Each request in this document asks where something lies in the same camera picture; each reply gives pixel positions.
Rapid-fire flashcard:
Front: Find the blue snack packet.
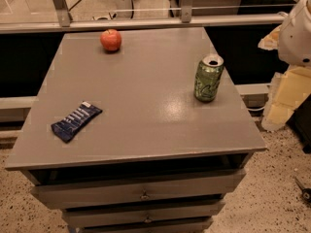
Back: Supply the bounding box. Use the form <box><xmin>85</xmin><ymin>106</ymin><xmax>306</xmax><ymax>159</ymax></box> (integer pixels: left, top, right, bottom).
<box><xmin>51</xmin><ymin>101</ymin><xmax>102</xmax><ymax>143</ymax></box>

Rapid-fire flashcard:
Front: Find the black caster wheel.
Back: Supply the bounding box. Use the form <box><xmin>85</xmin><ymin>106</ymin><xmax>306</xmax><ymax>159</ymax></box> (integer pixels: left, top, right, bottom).
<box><xmin>294</xmin><ymin>177</ymin><xmax>311</xmax><ymax>203</ymax></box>

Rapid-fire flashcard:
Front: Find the metal railing frame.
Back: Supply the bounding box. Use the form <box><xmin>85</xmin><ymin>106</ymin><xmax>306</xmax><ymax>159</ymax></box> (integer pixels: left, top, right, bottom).
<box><xmin>0</xmin><ymin>0</ymin><xmax>298</xmax><ymax>34</ymax></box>

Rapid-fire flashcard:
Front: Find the middle grey drawer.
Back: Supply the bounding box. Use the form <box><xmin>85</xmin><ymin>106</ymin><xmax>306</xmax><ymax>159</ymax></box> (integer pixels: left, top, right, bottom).
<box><xmin>62</xmin><ymin>200</ymin><xmax>225</xmax><ymax>228</ymax></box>

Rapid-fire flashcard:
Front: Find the green soda can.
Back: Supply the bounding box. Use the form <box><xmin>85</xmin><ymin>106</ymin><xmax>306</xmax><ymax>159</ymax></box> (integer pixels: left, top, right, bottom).
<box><xmin>194</xmin><ymin>53</ymin><xmax>224</xmax><ymax>102</ymax></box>

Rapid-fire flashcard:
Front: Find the top grey drawer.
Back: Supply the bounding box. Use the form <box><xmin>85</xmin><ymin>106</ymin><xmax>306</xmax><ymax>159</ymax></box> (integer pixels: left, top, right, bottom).
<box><xmin>31</xmin><ymin>169</ymin><xmax>246</xmax><ymax>209</ymax></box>

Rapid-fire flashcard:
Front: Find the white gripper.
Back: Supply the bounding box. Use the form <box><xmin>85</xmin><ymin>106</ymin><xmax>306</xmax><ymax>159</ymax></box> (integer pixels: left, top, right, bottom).
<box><xmin>258</xmin><ymin>0</ymin><xmax>311</xmax><ymax>131</ymax></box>

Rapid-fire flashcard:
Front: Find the grey drawer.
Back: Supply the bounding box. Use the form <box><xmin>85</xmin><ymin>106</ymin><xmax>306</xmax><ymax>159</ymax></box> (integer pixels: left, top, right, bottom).
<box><xmin>31</xmin><ymin>169</ymin><xmax>246</xmax><ymax>209</ymax></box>
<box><xmin>81</xmin><ymin>217</ymin><xmax>213</xmax><ymax>233</ymax></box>
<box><xmin>62</xmin><ymin>200</ymin><xmax>225</xmax><ymax>228</ymax></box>

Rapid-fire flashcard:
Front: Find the red apple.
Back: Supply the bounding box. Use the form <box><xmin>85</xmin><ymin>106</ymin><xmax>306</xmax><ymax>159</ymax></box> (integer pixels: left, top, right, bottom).
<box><xmin>100</xmin><ymin>29</ymin><xmax>121</xmax><ymax>51</ymax></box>

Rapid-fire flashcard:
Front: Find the bottom grey drawer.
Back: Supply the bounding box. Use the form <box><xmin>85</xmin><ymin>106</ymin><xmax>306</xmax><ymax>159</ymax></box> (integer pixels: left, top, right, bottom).
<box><xmin>81</xmin><ymin>217</ymin><xmax>213</xmax><ymax>233</ymax></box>

